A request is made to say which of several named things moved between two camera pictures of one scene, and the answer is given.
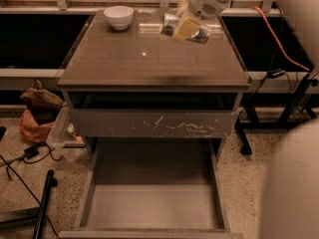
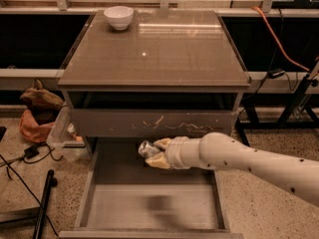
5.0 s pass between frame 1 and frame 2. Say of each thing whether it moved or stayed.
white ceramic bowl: stayed
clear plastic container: stayed
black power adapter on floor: stayed
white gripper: moved
